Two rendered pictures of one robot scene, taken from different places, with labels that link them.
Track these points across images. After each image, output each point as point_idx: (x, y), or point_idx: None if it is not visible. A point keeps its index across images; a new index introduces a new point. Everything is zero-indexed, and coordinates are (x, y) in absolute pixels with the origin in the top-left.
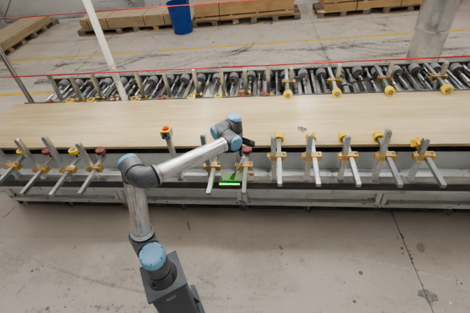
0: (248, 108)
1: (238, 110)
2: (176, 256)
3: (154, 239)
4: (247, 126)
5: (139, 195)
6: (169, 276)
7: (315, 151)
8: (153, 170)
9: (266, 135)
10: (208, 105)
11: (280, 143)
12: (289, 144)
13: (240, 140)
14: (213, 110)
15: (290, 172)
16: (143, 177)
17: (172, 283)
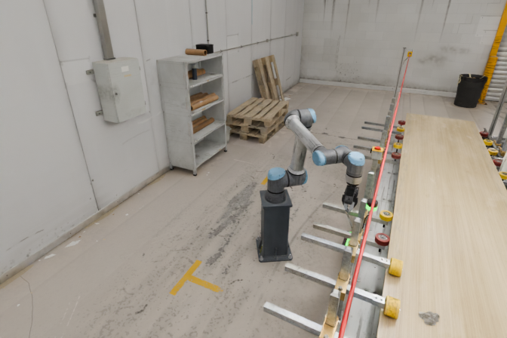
0: (499, 269)
1: (492, 256)
2: (287, 204)
3: (290, 176)
4: (440, 253)
5: (296, 135)
6: (268, 194)
7: (349, 289)
8: (289, 115)
9: (411, 265)
10: (502, 228)
11: (378, 262)
12: (385, 283)
13: (318, 157)
14: (486, 230)
15: (368, 320)
16: (287, 113)
17: (266, 200)
